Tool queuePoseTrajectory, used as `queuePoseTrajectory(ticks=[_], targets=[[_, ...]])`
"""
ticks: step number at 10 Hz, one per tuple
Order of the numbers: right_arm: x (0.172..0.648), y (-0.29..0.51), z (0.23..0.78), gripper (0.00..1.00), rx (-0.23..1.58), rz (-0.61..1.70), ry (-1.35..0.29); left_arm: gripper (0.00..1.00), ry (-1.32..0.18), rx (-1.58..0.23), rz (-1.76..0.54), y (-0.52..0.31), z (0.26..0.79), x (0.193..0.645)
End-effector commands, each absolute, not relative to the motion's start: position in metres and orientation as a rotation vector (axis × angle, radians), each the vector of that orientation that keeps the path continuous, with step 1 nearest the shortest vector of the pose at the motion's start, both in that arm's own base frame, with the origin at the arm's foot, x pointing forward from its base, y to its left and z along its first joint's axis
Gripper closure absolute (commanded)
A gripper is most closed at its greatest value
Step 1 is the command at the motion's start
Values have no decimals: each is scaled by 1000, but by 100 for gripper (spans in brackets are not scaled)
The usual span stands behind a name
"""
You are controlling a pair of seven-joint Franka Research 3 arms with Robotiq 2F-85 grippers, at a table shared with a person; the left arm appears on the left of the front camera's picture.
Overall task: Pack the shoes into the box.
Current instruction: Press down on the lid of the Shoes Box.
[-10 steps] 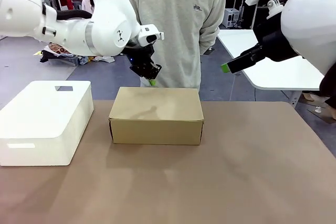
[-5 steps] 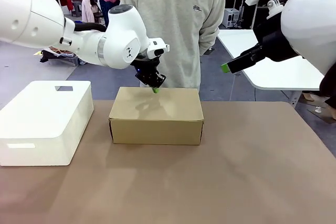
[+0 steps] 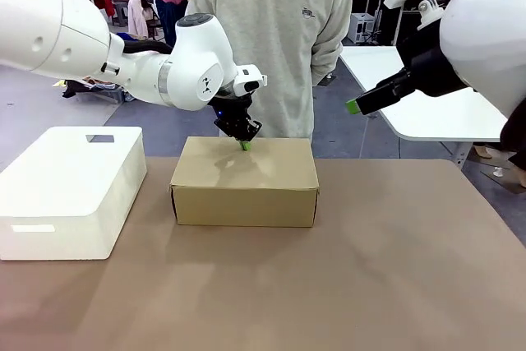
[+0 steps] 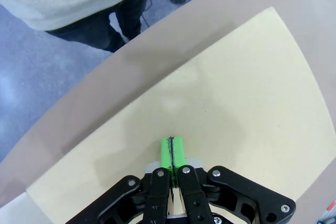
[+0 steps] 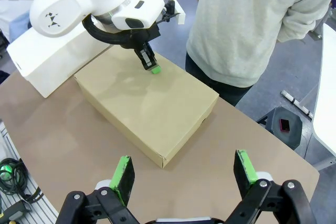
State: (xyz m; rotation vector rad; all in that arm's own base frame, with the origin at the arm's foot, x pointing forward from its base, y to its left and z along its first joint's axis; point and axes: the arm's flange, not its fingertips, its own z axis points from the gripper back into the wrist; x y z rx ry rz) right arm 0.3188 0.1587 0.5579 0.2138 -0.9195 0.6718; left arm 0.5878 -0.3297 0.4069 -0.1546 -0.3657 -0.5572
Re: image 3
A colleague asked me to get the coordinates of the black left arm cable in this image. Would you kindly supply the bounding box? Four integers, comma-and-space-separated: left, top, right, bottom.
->
121, 38, 174, 56

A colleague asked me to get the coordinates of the folding chair with pink coat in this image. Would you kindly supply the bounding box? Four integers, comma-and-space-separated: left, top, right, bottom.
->
127, 0, 162, 39

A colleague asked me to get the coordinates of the white background table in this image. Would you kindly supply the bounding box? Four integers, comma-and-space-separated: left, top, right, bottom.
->
339, 44, 510, 142

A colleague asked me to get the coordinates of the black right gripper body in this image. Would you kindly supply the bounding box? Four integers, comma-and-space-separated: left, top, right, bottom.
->
396, 16, 468, 98

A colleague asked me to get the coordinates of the brown cardboard shoe box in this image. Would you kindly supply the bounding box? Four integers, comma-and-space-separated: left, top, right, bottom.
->
168, 136, 321, 229

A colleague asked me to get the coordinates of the person in grey sweatshirt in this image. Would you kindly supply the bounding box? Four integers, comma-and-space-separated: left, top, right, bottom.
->
184, 0, 353, 141

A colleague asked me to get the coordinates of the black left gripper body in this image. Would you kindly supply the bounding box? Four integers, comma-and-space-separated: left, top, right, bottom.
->
210, 93, 264, 142

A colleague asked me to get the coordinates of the white plastic storage box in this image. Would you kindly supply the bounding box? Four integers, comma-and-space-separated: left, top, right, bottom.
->
0, 126, 148, 261

